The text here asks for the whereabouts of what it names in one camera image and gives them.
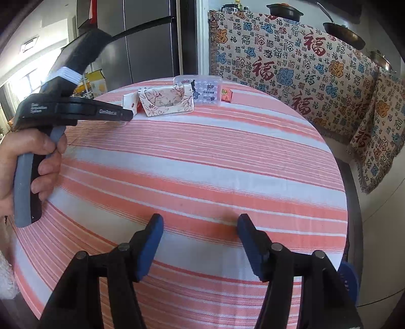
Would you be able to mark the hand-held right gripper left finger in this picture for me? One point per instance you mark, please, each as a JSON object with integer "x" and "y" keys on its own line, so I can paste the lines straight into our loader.
{"x": 148, "y": 250}

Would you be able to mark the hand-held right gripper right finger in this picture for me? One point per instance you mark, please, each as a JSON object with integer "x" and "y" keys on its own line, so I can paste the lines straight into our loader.
{"x": 251, "y": 250}

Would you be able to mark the person's left hand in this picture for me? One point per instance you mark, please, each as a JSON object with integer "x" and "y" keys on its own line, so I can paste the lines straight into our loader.
{"x": 25, "y": 142}

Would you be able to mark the yellow cardboard box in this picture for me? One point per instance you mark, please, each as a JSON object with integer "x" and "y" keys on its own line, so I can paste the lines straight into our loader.
{"x": 95, "y": 83}

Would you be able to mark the small white red box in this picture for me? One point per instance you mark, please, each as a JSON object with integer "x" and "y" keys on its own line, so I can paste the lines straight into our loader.
{"x": 130, "y": 102}

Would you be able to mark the ceiling air vent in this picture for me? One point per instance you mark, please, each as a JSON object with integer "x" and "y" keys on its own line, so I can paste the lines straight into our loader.
{"x": 30, "y": 44}

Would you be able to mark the floral tissue pack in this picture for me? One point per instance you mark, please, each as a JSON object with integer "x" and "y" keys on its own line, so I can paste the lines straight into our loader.
{"x": 164, "y": 99}

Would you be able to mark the grey refrigerator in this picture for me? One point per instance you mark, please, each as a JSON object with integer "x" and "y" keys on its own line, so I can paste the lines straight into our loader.
{"x": 148, "y": 53}

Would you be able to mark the red hanging decoration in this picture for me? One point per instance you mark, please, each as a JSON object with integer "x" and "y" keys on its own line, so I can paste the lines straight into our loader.
{"x": 93, "y": 11}

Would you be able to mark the blue ribbed plastic object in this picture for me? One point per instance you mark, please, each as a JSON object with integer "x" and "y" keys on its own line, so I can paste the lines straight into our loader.
{"x": 349, "y": 281}

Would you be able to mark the white fluffy cloth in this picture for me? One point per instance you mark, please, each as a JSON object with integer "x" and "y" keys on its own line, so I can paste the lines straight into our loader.
{"x": 8, "y": 275}

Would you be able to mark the clear plastic box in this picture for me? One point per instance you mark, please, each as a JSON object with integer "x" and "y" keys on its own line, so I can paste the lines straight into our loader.
{"x": 205, "y": 90}

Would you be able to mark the small red packet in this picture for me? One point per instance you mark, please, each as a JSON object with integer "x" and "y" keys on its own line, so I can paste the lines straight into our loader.
{"x": 227, "y": 96}

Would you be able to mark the large printed blanket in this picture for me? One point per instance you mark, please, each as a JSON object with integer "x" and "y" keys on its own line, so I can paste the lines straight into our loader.
{"x": 284, "y": 63}

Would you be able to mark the steel pot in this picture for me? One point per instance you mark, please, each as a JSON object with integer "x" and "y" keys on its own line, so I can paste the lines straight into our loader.
{"x": 383, "y": 61}

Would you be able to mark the dark frying pan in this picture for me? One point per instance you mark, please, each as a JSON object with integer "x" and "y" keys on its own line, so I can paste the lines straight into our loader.
{"x": 345, "y": 33}

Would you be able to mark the black cooking pot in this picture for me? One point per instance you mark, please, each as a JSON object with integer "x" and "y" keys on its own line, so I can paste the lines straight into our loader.
{"x": 284, "y": 10}

